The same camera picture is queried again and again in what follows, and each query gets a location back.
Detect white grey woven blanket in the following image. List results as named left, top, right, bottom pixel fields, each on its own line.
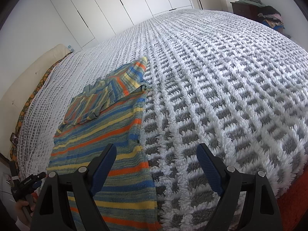
left=18, top=8, right=308, bottom=231

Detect pile of clothes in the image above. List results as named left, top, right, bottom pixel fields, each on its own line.
left=243, top=0, right=285, bottom=33

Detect person's left hand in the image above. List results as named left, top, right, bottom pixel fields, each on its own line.
left=15, top=200, right=36, bottom=231

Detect striped knit sweater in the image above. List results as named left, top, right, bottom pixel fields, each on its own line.
left=47, top=56, right=160, bottom=231

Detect orange green floral sheet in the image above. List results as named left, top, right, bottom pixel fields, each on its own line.
left=10, top=52, right=74, bottom=171

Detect white wardrobe doors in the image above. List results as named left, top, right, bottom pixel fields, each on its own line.
left=48, top=0, right=194, bottom=51

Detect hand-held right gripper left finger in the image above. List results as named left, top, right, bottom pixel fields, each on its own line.
left=30, top=143, right=117, bottom=231

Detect dark wooden dresser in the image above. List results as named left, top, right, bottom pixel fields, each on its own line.
left=230, top=1, right=263, bottom=17

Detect cream padded headboard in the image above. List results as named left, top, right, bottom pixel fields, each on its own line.
left=0, top=44, right=71, bottom=153

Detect black smartphone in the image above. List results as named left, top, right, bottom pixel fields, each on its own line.
left=10, top=132, right=20, bottom=148

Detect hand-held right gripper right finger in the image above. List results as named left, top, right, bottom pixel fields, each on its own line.
left=196, top=143, right=281, bottom=231

